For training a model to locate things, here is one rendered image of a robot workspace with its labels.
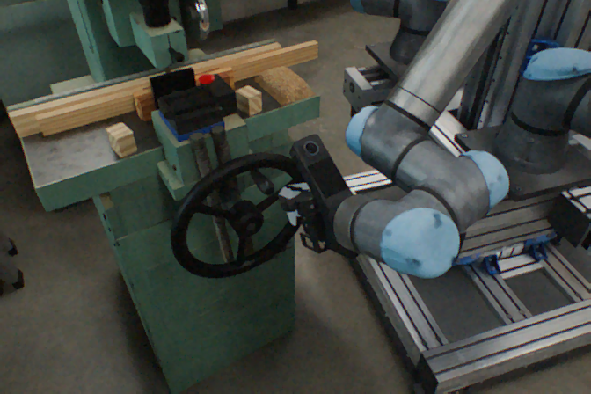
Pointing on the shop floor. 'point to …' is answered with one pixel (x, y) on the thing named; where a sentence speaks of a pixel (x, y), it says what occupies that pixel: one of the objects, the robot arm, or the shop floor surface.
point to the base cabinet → (207, 293)
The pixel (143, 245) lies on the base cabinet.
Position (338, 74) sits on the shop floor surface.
